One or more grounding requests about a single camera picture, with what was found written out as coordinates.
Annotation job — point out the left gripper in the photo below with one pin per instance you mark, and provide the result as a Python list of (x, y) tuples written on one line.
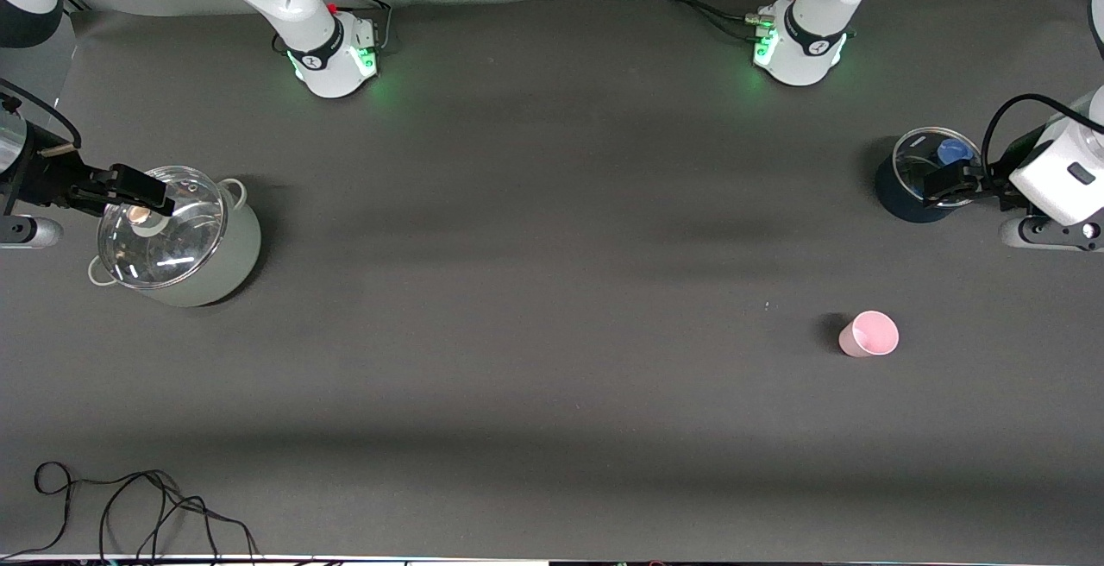
[(999, 179)]

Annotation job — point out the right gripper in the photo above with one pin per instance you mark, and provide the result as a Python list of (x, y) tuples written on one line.
[(43, 176)]

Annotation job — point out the pink plastic cup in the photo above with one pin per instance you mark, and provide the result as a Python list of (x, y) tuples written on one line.
[(871, 335)]

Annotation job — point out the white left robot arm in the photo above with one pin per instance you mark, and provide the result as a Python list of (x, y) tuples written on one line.
[(811, 48)]

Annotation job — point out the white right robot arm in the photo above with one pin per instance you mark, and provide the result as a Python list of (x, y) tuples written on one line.
[(332, 66)]

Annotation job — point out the glass lid blue knob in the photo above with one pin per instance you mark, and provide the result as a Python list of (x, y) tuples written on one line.
[(914, 165)]

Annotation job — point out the dark blue saucepan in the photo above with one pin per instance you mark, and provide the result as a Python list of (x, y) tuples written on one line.
[(897, 199)]

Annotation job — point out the glass pot lid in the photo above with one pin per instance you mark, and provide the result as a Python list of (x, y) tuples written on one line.
[(172, 247)]

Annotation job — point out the pale green cooking pot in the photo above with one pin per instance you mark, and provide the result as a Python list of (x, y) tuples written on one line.
[(233, 264)]

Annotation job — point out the dark grey table mat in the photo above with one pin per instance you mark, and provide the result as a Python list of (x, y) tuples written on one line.
[(552, 376)]

